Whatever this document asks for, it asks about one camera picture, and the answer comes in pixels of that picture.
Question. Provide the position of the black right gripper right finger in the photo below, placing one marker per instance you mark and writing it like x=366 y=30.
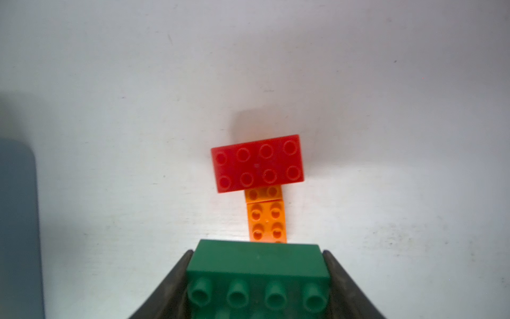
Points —
x=346 y=299

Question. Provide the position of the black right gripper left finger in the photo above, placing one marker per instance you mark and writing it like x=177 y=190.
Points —
x=169 y=300

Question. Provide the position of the long dark green lego brick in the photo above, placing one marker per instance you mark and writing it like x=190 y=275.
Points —
x=230 y=279

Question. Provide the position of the orange lego brick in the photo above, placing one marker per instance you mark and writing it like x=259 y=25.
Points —
x=263 y=194
x=267 y=222

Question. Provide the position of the red lego brick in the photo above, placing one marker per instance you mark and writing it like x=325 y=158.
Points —
x=263 y=163

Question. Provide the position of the blue plastic tray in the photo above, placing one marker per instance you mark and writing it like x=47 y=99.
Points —
x=21 y=267

